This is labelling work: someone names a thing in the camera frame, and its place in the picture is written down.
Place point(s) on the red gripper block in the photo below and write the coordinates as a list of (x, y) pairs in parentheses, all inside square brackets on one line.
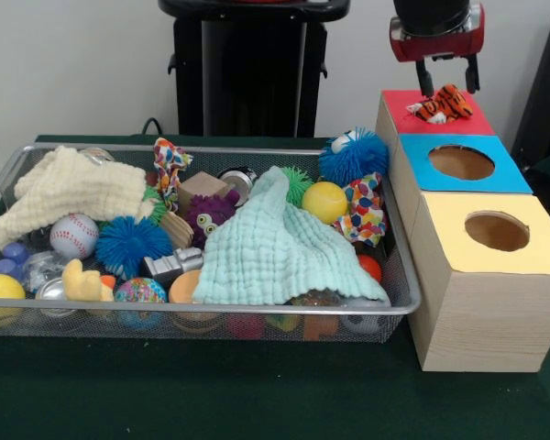
[(435, 46)]

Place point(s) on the wooden box with three holes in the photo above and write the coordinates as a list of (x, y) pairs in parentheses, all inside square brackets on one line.
[(486, 321)]

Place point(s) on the orange striped tiger plush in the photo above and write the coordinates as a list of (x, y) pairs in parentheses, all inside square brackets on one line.
[(444, 105)]

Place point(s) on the dark green table cloth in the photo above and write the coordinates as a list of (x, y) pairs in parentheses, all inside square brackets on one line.
[(256, 389)]

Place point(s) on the smooth yellow ball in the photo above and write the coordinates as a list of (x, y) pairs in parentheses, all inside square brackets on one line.
[(324, 202)]

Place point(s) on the blue spiky ball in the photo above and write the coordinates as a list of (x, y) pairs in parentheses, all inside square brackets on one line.
[(133, 247)]

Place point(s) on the blue spiky toy with eyes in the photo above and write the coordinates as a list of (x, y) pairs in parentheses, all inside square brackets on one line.
[(357, 158)]

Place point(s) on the orange foam ball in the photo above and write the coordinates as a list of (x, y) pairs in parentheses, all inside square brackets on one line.
[(183, 289)]

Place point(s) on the large multicoloured patterned cloth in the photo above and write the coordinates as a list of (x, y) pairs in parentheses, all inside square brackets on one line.
[(364, 211)]

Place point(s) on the small knotted multicoloured cloth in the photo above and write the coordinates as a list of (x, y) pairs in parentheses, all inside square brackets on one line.
[(167, 165)]

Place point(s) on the mint green waffle cloth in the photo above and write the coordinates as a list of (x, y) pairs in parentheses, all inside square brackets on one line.
[(266, 247)]

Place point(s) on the cream waffle cloth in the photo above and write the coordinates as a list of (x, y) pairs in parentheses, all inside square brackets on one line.
[(73, 183)]

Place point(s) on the purple spiky monster toy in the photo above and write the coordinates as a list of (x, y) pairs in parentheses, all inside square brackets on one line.
[(208, 217)]

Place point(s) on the white baseball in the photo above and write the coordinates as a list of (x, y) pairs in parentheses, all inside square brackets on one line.
[(73, 236)]

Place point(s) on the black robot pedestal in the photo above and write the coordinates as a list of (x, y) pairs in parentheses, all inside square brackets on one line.
[(256, 69)]

